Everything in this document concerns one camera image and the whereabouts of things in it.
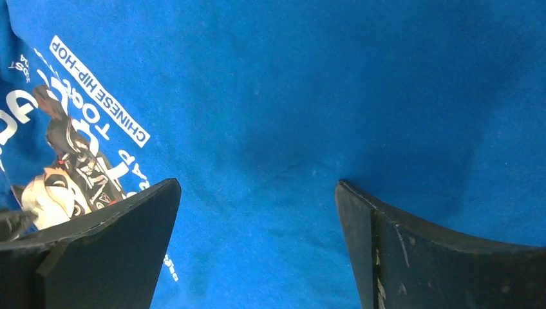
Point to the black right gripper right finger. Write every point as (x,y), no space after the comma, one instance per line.
(403,261)

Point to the blue t-shirt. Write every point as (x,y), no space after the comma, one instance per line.
(259,109)

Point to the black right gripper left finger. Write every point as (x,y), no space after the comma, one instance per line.
(109,258)

